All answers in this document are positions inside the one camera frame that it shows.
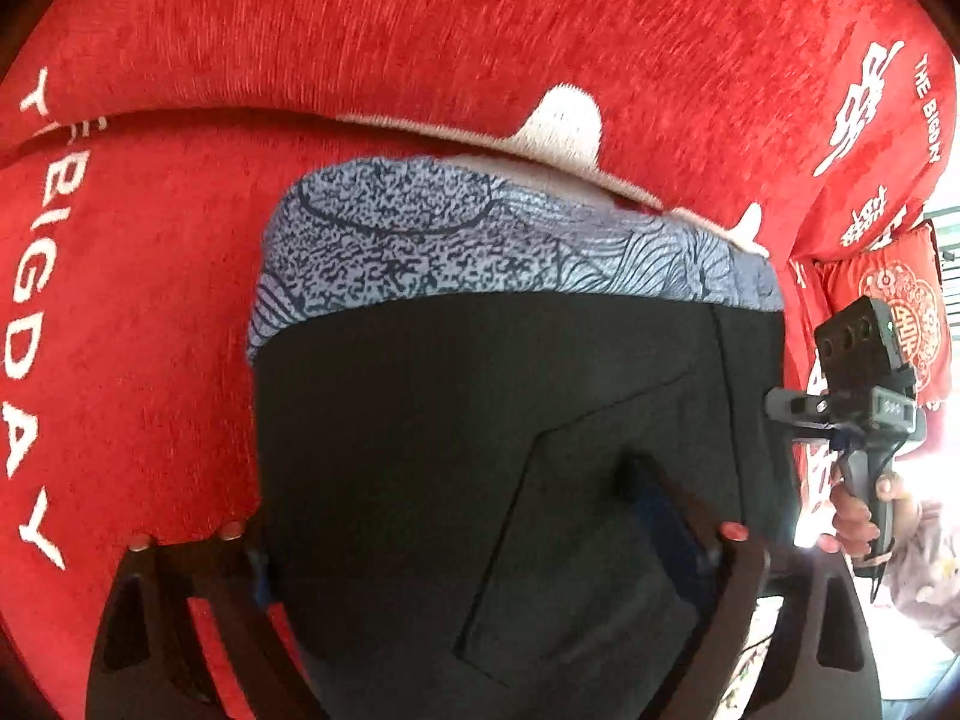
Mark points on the red blanket with white print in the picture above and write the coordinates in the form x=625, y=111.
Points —
x=375, y=52

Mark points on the person's right hand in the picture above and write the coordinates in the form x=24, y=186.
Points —
x=851, y=521

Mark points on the person's right forearm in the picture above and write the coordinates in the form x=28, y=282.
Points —
x=926, y=570

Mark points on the dark pants with patterned waistband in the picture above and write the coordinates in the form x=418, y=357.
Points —
x=450, y=427

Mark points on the red patterned cushion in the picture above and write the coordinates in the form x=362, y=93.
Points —
x=900, y=292

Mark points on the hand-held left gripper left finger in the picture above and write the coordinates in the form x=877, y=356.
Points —
x=261, y=577

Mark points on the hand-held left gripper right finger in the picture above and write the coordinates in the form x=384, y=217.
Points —
x=667, y=532

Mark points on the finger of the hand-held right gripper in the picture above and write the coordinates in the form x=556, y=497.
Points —
x=821, y=436
x=795, y=403

